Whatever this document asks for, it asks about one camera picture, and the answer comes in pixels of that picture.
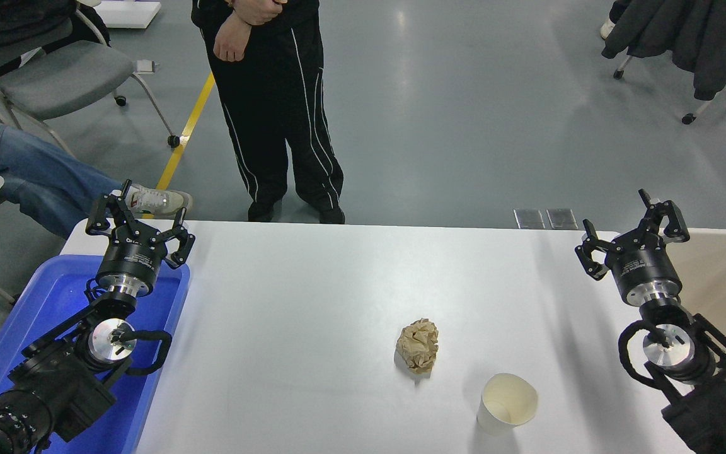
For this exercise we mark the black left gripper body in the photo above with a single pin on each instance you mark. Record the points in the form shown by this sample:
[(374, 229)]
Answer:
[(131, 258)]

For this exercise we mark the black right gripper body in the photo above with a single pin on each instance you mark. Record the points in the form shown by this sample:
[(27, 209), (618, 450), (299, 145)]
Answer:
[(646, 268)]

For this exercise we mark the white paper cup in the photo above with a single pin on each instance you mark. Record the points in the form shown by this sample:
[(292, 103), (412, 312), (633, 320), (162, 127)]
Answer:
[(507, 403)]

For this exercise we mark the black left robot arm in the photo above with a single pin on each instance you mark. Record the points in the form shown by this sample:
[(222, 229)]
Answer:
[(54, 384)]

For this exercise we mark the person's hand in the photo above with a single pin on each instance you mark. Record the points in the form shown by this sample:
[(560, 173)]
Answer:
[(262, 9), (230, 41)]

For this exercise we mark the metal floor outlet plate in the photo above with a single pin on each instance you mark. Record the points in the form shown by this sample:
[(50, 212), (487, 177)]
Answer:
[(529, 219), (562, 219)]

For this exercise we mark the blue plastic tray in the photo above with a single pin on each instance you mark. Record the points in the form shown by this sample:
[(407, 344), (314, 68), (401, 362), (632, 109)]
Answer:
[(41, 290)]

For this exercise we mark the seated person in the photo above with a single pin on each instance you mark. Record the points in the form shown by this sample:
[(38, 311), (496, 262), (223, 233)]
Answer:
[(23, 170)]

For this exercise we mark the wheeled chair under coat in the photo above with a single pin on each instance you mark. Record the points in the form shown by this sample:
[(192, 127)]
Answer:
[(689, 118)]

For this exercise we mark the grey office chair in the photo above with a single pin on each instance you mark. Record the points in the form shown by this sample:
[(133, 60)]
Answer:
[(60, 79)]

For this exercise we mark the standing person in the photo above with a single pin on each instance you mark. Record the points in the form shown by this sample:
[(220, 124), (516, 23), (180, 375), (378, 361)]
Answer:
[(275, 126)]

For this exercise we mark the small white floor object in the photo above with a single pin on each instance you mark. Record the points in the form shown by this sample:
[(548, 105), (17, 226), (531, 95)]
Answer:
[(146, 65)]

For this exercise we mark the dark hanging coat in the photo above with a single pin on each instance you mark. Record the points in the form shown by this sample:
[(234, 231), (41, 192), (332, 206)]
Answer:
[(691, 31)]

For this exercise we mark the crumpled tan paper ball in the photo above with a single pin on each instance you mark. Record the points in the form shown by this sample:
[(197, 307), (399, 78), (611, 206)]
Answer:
[(418, 345)]

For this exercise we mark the white flat board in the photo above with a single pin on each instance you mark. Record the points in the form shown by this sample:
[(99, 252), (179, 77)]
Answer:
[(126, 12)]

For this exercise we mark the dark jacket on grey chair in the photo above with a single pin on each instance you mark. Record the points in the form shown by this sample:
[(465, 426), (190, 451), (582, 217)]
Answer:
[(10, 19)]

